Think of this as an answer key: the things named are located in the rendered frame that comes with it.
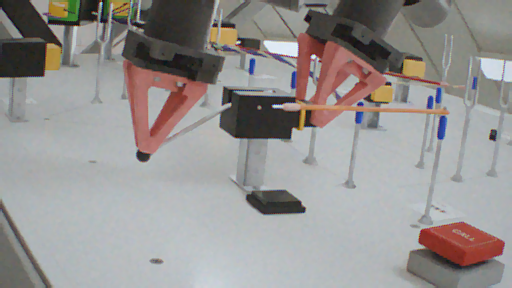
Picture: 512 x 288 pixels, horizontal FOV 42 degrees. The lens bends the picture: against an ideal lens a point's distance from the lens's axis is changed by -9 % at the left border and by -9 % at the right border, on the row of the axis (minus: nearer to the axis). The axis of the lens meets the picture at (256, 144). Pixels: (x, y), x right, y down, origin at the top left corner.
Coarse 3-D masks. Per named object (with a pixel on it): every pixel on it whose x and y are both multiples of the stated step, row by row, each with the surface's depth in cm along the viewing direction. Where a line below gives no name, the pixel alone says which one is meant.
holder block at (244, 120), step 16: (224, 96) 67; (240, 96) 64; (256, 96) 64; (272, 96) 65; (288, 96) 65; (224, 112) 67; (240, 112) 64; (256, 112) 65; (272, 112) 65; (288, 112) 66; (224, 128) 67; (240, 128) 64; (256, 128) 65; (272, 128) 66; (288, 128) 66
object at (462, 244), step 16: (448, 224) 52; (464, 224) 52; (432, 240) 49; (448, 240) 48; (464, 240) 49; (480, 240) 49; (496, 240) 49; (448, 256) 48; (464, 256) 47; (480, 256) 48; (496, 256) 49
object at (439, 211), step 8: (416, 208) 67; (424, 208) 67; (432, 208) 67; (440, 208) 67; (448, 208) 67; (432, 216) 65; (440, 216) 65; (448, 216) 65; (456, 216) 65; (464, 216) 65
